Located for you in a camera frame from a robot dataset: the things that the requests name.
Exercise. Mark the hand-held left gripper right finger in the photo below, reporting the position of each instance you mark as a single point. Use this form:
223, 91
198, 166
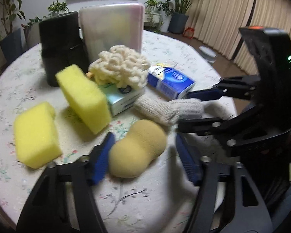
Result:
188, 160

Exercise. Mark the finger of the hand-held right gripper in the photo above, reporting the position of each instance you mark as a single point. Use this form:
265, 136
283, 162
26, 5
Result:
203, 94
245, 133

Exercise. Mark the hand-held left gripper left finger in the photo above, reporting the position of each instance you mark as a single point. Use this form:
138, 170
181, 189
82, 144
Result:
101, 155

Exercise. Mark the tan peanut-shaped sponge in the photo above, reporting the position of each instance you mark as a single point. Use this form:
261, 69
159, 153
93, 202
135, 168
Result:
135, 148

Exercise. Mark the blue cartoon tissue pack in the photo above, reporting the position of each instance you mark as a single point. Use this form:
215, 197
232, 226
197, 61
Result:
169, 82

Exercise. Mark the green tissue pack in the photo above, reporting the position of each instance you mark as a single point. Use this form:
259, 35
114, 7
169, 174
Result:
122, 100

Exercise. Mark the yellow rectangular sponge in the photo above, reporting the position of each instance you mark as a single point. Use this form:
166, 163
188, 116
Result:
84, 97
35, 133

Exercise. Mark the cream chenille wash mitt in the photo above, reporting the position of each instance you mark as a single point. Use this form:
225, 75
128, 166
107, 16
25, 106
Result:
121, 65

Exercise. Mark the translucent white plastic bin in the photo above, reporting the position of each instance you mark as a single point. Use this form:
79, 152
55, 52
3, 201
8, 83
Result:
111, 26

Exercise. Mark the black cylindrical container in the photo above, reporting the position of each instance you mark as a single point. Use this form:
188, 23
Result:
60, 43

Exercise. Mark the white round floor device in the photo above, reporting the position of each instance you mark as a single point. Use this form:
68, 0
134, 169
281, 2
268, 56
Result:
208, 53

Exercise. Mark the red floor item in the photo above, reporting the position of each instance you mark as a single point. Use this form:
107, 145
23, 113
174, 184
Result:
188, 32

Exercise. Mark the beige curtains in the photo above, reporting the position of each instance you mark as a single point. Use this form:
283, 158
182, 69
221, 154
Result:
232, 17

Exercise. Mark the large leafy plant grey pot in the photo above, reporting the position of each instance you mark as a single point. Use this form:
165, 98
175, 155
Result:
179, 21

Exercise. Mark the small plant on white stand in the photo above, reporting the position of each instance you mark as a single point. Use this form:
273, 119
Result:
155, 12

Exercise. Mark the small plant in beige pot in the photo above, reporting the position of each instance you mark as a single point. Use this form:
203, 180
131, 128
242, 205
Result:
31, 32

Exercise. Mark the tall plant in dark pot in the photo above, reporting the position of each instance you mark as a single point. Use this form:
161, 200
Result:
12, 43

